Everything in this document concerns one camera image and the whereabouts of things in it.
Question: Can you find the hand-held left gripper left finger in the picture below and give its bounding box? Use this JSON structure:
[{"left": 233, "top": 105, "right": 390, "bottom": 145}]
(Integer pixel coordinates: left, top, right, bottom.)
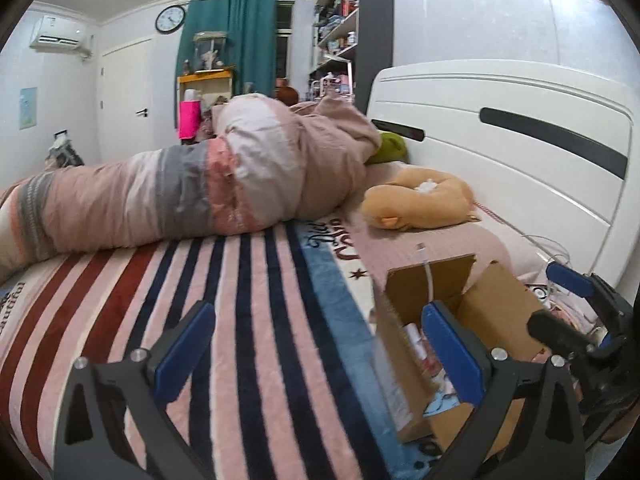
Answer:
[{"left": 54, "top": 301, "right": 221, "bottom": 480}]

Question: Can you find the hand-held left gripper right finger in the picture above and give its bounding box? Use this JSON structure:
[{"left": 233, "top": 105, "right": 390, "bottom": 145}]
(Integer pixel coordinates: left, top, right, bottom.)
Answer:
[{"left": 421, "top": 301, "right": 587, "bottom": 480}]

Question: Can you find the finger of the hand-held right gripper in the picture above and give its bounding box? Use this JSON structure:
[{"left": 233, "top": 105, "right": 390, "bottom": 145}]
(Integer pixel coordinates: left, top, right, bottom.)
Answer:
[
  {"left": 527, "top": 309, "right": 617, "bottom": 367},
  {"left": 545, "top": 262, "right": 640, "bottom": 333}
]

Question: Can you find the white spray bottle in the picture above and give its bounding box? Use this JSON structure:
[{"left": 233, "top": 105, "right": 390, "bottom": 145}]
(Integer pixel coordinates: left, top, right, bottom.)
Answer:
[{"left": 404, "top": 323, "right": 427, "bottom": 362}]

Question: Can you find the cardboard box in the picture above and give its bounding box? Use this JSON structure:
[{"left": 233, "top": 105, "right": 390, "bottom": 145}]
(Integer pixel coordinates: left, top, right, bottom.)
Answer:
[{"left": 372, "top": 254, "right": 552, "bottom": 461}]

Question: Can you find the white hub with cable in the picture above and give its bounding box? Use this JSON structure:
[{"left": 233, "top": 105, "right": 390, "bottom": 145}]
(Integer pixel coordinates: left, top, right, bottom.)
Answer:
[{"left": 416, "top": 243, "right": 437, "bottom": 307}]

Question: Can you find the striped fleece blanket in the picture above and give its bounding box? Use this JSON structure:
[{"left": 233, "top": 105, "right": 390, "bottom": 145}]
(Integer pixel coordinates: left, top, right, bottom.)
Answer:
[{"left": 0, "top": 215, "right": 453, "bottom": 480}]

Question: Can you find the white headboard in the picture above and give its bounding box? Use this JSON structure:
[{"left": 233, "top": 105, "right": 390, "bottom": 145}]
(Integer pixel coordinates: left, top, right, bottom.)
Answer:
[{"left": 366, "top": 58, "right": 640, "bottom": 313}]

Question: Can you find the tan plush toy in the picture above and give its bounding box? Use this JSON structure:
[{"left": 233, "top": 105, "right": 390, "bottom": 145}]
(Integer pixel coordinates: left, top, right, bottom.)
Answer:
[{"left": 361, "top": 167, "right": 482, "bottom": 231}]

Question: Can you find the pink grey striped quilt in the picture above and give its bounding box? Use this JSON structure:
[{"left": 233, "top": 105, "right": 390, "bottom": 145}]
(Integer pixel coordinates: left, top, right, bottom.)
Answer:
[{"left": 0, "top": 93, "right": 384, "bottom": 283}]

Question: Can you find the green plush toy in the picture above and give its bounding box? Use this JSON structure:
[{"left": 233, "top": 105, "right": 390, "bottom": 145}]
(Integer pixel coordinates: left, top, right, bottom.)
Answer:
[{"left": 364, "top": 131, "right": 409, "bottom": 165}]

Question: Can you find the bright pink bag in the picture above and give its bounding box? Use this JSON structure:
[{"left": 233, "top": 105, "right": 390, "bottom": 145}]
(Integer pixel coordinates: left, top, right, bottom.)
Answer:
[{"left": 178, "top": 99, "right": 202, "bottom": 141}]

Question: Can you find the black and white bag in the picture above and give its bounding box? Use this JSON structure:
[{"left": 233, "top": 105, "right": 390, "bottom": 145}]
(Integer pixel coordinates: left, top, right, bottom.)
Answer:
[{"left": 47, "top": 130, "right": 84, "bottom": 167}]

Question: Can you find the white door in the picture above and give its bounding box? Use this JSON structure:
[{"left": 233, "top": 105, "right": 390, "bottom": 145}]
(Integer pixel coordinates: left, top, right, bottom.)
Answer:
[{"left": 97, "top": 37, "right": 154, "bottom": 166}]

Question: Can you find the yellow cabinet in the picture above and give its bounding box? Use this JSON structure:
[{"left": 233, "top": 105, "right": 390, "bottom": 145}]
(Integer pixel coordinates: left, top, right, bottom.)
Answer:
[{"left": 177, "top": 69, "right": 236, "bottom": 132}]

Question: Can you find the brown round vase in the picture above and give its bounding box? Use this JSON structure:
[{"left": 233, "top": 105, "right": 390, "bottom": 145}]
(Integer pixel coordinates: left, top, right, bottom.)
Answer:
[{"left": 274, "top": 78, "right": 301, "bottom": 107}]

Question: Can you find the teal curtain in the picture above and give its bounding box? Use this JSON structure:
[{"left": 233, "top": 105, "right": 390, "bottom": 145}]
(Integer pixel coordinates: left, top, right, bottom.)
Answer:
[{"left": 174, "top": 0, "right": 279, "bottom": 132}]

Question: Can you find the dark bookshelf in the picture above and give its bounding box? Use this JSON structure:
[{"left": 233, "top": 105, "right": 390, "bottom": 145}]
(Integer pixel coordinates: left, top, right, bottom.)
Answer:
[{"left": 307, "top": 0, "right": 395, "bottom": 117}]

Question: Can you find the window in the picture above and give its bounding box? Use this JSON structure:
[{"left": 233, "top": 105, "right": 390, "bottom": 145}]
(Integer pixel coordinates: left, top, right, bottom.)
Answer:
[{"left": 276, "top": 0, "right": 296, "bottom": 82}]

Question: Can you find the white air conditioner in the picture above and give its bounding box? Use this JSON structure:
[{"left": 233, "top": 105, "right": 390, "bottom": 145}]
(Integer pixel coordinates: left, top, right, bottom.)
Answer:
[{"left": 28, "top": 14, "right": 94, "bottom": 59}]

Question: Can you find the white charging cable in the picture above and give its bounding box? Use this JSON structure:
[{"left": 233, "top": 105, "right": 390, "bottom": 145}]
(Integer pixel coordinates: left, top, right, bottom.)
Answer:
[{"left": 521, "top": 232, "right": 572, "bottom": 267}]

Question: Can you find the pink corduroy bed sheet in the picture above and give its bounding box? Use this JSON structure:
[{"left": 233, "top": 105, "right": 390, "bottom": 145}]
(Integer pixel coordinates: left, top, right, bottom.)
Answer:
[{"left": 345, "top": 160, "right": 553, "bottom": 303}]

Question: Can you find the light blue wall poster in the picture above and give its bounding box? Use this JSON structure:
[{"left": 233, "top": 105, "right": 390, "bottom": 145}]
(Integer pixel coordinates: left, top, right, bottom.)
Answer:
[{"left": 18, "top": 87, "right": 39, "bottom": 131}]

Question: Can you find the wall clock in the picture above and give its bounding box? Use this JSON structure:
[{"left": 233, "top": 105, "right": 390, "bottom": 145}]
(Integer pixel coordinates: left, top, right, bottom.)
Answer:
[{"left": 154, "top": 4, "right": 187, "bottom": 35}]

